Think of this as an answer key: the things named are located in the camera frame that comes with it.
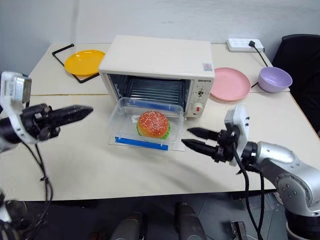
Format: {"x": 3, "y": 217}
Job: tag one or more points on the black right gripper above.
{"x": 226, "y": 147}

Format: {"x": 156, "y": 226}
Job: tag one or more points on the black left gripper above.
{"x": 36, "y": 122}

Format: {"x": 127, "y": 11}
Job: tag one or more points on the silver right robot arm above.
{"x": 292, "y": 175}

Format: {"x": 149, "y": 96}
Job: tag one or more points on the glass toaster oven door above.
{"x": 177, "y": 147}

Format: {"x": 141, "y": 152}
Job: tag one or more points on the metal oven rack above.
{"x": 155, "y": 90}

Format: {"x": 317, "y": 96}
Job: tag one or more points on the white toaster oven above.
{"x": 160, "y": 57}

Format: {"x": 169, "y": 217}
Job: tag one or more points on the yellow plate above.
{"x": 83, "y": 62}

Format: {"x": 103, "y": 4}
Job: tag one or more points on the toy hamburger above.
{"x": 153, "y": 123}

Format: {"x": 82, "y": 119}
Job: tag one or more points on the pink plate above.
{"x": 228, "y": 83}

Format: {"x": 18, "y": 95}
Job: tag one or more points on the dark rounded shape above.
{"x": 130, "y": 227}
{"x": 190, "y": 222}

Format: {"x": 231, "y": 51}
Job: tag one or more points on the purple bowl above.
{"x": 273, "y": 80}

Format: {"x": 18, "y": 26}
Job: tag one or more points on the white power strip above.
{"x": 237, "y": 45}

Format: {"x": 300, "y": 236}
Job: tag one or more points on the black chair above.
{"x": 300, "y": 70}

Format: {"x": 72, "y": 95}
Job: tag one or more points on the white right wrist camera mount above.
{"x": 238, "y": 117}

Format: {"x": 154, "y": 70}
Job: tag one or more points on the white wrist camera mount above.
{"x": 238, "y": 117}
{"x": 11, "y": 87}

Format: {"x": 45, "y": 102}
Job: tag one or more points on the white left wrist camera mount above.
{"x": 11, "y": 87}

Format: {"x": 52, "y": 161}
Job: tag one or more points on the metal bracket under table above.
{"x": 238, "y": 231}

